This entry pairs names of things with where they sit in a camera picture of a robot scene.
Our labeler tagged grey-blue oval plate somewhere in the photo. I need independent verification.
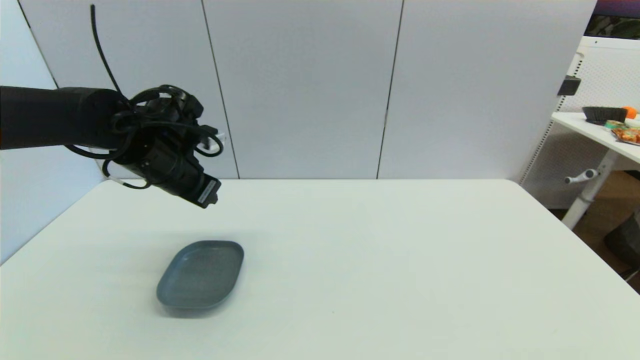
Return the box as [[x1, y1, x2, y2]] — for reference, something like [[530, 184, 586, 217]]
[[156, 240, 245, 311]]

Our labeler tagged black box on pegboard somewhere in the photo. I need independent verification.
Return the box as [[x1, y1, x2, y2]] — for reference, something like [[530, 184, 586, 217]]
[[557, 75, 581, 96]]

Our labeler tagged white side table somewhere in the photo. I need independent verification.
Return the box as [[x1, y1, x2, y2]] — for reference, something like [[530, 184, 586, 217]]
[[550, 111, 640, 230]]

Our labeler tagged black basket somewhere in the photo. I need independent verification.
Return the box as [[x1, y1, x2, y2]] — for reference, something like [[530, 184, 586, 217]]
[[582, 106, 627, 125]]

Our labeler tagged white pegboard panel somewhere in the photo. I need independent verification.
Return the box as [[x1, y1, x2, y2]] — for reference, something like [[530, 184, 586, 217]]
[[518, 36, 640, 210]]

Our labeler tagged dark bin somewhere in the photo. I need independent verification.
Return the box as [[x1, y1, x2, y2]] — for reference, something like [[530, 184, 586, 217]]
[[603, 210, 640, 273]]

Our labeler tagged dark monitor screen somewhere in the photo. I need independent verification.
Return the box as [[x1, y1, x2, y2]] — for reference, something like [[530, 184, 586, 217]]
[[583, 0, 640, 41]]

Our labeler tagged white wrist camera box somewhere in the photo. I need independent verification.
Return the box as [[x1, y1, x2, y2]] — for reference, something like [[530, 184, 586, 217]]
[[199, 132, 227, 154]]

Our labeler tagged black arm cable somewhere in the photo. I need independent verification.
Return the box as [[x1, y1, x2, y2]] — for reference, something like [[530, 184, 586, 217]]
[[64, 4, 225, 190]]

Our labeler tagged grey table crank handle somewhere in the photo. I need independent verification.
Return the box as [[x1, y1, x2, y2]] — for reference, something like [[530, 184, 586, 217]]
[[564, 169, 600, 185]]

